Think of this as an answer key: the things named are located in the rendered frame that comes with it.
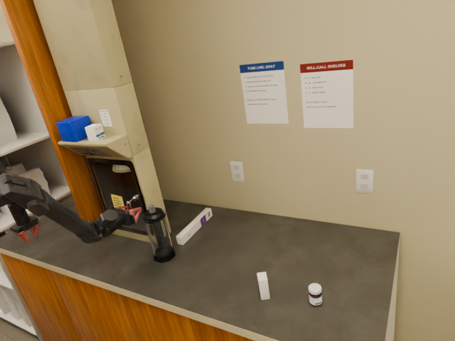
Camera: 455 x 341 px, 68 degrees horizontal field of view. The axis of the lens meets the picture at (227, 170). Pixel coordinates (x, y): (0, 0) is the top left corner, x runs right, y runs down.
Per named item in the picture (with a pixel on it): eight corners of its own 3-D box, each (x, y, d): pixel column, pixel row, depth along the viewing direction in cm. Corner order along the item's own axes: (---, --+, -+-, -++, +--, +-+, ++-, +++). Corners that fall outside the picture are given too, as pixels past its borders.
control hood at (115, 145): (84, 153, 165) (77, 133, 161) (133, 156, 149) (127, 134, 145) (64, 162, 156) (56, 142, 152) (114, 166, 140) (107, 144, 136)
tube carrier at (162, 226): (163, 244, 164) (153, 206, 156) (180, 249, 159) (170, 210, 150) (147, 258, 156) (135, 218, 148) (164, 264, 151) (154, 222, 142)
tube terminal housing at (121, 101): (143, 210, 203) (105, 80, 173) (187, 218, 187) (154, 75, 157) (112, 233, 183) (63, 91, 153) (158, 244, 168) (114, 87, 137)
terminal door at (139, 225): (110, 226, 181) (86, 157, 165) (154, 236, 166) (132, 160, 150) (109, 227, 180) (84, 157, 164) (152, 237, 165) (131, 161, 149)
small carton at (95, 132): (97, 137, 150) (92, 123, 148) (105, 137, 148) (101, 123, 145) (89, 141, 146) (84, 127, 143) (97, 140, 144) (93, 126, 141)
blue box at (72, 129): (80, 134, 159) (74, 115, 156) (95, 134, 154) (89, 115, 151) (62, 141, 151) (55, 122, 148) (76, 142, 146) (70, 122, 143)
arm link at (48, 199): (14, 184, 108) (22, 210, 103) (30, 174, 109) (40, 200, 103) (82, 229, 145) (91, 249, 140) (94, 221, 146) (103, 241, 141)
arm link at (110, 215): (80, 227, 143) (87, 244, 139) (84, 210, 136) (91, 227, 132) (108, 220, 150) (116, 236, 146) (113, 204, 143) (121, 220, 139)
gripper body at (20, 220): (39, 220, 158) (33, 207, 155) (19, 233, 150) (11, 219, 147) (31, 218, 161) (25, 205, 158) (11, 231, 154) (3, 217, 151)
